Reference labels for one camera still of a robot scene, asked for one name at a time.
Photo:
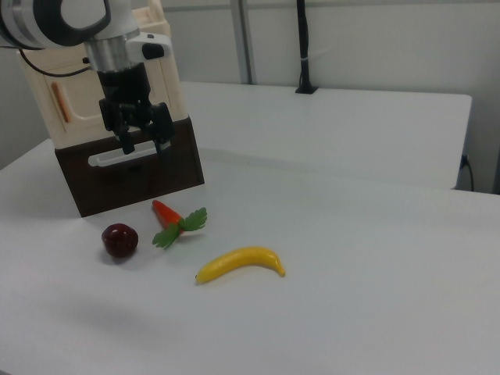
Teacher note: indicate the toy kitchen cabinet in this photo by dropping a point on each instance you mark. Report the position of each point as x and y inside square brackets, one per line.
[164, 176]

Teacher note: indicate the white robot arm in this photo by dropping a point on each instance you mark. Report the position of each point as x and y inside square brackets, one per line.
[47, 19]

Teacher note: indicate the cream cabinet door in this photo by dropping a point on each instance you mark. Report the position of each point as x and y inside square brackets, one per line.
[84, 101]

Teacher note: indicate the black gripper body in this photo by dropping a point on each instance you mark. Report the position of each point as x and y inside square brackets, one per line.
[125, 90]

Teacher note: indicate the orange toy carrot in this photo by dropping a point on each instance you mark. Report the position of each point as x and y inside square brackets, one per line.
[168, 215]

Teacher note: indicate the dark red toy apple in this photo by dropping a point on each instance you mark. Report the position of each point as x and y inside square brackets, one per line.
[120, 240]

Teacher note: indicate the yellow toy banana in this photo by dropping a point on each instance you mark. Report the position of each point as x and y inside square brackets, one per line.
[238, 261]

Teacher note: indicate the cream plastic toy cabinet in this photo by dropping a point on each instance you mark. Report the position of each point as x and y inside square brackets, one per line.
[172, 86]

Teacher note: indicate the black camera stand pole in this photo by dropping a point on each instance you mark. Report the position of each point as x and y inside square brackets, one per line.
[304, 47]

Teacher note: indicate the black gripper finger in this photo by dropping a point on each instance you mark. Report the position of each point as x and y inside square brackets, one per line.
[162, 125]
[127, 136]

